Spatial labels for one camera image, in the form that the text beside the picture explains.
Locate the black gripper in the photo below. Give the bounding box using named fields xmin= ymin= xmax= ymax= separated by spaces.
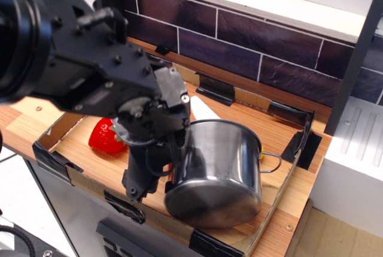
xmin=31 ymin=44 xmax=190 ymax=202

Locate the stainless steel pot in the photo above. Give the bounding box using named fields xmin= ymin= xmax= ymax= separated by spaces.
xmin=164 ymin=119 xmax=263 ymax=228

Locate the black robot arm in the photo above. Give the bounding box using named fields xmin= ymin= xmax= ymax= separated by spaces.
xmin=1 ymin=0 xmax=190 ymax=201

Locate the cardboard fence with black tape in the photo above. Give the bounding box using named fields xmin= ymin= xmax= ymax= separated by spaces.
xmin=32 ymin=50 xmax=323 ymax=257

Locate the red plastic strawberry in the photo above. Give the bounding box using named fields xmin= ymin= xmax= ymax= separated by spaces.
xmin=88 ymin=118 xmax=126 ymax=153

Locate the yellow toy piece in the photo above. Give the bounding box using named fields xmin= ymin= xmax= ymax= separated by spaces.
xmin=260 ymin=147 xmax=265 ymax=161

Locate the black toy oven panel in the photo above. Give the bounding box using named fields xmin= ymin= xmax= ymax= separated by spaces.
xmin=96 ymin=222 xmax=153 ymax=257

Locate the white sink drainboard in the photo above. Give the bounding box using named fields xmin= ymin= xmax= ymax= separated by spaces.
xmin=310 ymin=97 xmax=382 ymax=237

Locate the dark shelf frame with backsplash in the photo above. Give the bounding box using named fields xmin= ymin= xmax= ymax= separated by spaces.
xmin=97 ymin=0 xmax=382 ymax=130

